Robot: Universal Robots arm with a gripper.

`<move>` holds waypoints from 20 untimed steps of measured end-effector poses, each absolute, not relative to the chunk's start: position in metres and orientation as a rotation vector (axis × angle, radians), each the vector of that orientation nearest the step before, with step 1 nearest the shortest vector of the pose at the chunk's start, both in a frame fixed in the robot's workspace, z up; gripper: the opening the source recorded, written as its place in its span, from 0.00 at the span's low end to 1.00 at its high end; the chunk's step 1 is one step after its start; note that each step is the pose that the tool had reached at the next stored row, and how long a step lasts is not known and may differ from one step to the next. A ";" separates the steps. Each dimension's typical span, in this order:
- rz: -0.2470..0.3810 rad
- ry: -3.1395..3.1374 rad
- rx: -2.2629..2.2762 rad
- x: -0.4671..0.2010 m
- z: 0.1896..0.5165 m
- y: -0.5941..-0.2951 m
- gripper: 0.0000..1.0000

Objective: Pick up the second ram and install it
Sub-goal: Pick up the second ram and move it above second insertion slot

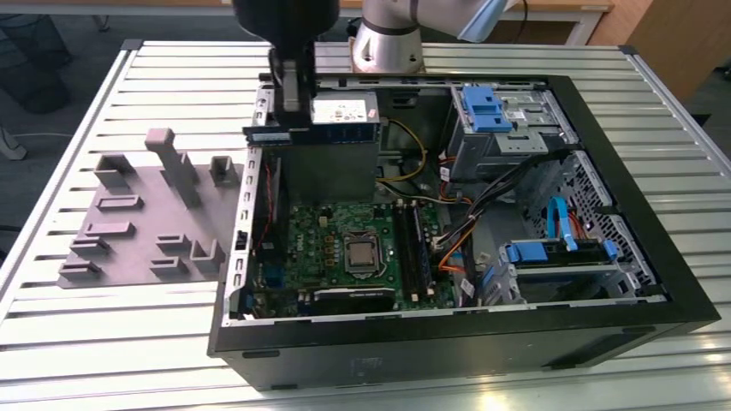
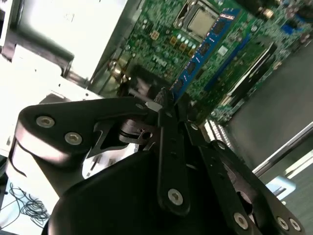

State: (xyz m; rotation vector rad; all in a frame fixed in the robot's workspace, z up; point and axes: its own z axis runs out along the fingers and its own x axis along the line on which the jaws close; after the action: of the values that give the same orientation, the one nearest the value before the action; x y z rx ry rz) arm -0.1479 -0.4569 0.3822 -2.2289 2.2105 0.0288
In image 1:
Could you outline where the yellow wire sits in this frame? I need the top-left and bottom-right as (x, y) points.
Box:
(378, 119), (429, 183)

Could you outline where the wooden cabinet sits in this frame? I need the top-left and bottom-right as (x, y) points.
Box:
(586, 0), (731, 104)

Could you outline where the RAM stick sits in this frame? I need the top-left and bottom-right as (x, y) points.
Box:
(410, 204), (433, 297)
(242, 122), (381, 147)

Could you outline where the orange wire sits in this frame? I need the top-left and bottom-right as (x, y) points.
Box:
(437, 239), (474, 273)

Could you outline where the black graphics card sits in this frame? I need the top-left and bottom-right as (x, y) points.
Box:
(310, 287), (396, 316)

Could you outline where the wooden desk with white frame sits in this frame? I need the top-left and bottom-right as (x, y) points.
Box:
(0, 0), (616, 46)

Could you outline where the blue flat data cable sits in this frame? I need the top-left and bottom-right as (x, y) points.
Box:
(545, 196), (577, 252)

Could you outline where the blue disk carrier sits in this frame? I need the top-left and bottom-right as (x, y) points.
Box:
(501, 239), (617, 266)
(462, 86), (514, 134)

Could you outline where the black mesh waste bin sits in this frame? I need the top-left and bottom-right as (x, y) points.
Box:
(0, 15), (73, 115)

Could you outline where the silver CPU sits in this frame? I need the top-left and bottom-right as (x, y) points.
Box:
(345, 241), (376, 266)

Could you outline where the CPU socket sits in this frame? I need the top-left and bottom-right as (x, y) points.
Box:
(337, 229), (386, 280)

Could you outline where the red twisted fan wire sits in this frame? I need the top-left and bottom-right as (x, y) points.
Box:
(257, 157), (281, 250)

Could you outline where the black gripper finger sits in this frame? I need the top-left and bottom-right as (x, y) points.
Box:
(267, 42), (318, 128)

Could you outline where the grey power supply unit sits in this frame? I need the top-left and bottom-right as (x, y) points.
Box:
(266, 89), (382, 205)

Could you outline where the silver drive cage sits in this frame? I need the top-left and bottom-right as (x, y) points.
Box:
(476, 237), (652, 307)
(448, 85), (577, 181)

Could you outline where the black PC case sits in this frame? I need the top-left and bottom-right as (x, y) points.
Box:
(205, 71), (721, 391)

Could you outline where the white furniture foot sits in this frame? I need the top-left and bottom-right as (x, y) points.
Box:
(0, 123), (27, 160)

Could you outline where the green motherboard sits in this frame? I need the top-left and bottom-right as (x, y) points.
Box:
(238, 200), (457, 320)

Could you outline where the grey parts rack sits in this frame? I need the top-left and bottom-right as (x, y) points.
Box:
(55, 127), (243, 290)

